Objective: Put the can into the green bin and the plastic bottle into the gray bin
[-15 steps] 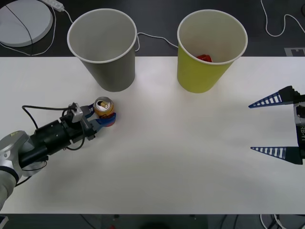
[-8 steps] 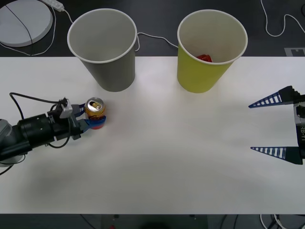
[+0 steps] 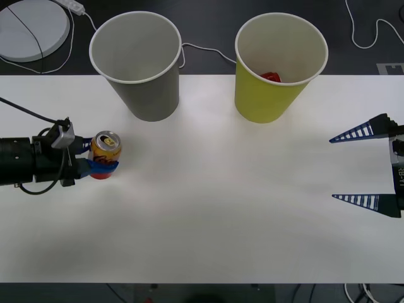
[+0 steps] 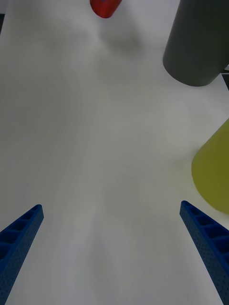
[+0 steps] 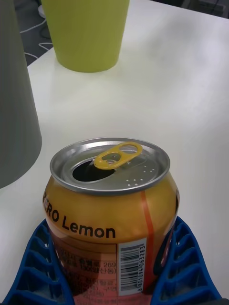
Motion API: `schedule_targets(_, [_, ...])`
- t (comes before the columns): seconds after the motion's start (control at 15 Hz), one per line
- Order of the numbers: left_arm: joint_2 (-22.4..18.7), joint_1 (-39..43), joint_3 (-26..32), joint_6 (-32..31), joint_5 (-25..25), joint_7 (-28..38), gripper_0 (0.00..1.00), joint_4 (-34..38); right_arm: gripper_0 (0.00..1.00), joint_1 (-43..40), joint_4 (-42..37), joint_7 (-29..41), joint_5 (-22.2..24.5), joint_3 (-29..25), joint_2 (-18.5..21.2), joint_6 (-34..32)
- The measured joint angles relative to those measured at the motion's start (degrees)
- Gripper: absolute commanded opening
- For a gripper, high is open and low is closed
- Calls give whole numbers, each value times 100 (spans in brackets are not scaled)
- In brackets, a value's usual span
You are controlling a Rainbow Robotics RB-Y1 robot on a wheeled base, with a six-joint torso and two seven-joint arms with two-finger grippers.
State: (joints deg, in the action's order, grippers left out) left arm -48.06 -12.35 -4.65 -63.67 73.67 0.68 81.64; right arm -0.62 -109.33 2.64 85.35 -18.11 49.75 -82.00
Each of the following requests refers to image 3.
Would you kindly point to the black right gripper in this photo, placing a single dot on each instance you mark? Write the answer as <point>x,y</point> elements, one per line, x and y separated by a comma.
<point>398,180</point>

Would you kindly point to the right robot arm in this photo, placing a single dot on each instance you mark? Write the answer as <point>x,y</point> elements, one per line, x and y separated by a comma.
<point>398,151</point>

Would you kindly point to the yellow and red drink can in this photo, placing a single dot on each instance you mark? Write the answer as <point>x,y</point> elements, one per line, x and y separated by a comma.
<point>105,153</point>

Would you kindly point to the round white disc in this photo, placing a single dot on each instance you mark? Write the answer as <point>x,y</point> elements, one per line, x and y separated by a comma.
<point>19,41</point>

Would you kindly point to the yellow-green plastic bin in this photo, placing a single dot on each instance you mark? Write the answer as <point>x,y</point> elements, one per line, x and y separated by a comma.
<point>262,101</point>

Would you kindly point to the white power strip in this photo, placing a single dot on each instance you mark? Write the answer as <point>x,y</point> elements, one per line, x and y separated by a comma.
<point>74,6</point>

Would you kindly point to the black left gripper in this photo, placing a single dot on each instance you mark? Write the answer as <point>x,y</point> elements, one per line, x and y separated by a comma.
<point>44,164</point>

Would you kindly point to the grey plastic bin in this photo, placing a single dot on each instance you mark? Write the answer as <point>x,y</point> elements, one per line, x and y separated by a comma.
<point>148,98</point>

